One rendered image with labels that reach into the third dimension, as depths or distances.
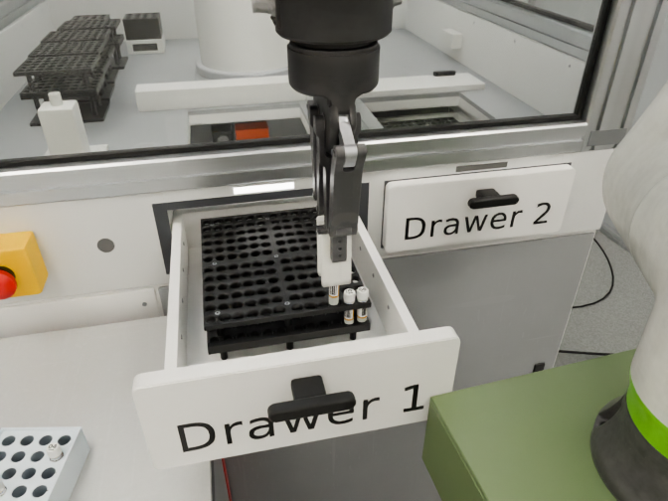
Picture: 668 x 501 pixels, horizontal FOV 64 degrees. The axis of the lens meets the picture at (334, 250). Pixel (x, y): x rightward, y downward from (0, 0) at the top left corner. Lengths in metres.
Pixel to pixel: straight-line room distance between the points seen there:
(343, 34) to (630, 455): 0.39
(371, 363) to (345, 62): 0.26
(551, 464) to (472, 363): 0.56
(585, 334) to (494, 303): 1.11
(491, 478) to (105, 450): 0.40
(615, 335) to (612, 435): 1.59
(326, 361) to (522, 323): 0.62
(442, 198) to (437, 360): 0.33
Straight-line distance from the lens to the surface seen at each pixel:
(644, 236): 0.47
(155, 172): 0.72
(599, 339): 2.07
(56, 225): 0.77
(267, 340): 0.58
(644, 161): 0.52
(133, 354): 0.77
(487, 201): 0.78
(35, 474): 0.63
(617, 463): 0.52
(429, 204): 0.79
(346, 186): 0.45
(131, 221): 0.75
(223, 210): 0.78
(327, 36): 0.41
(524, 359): 1.12
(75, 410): 0.72
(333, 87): 0.43
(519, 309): 1.02
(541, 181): 0.85
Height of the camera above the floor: 1.26
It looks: 33 degrees down
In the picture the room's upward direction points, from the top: straight up
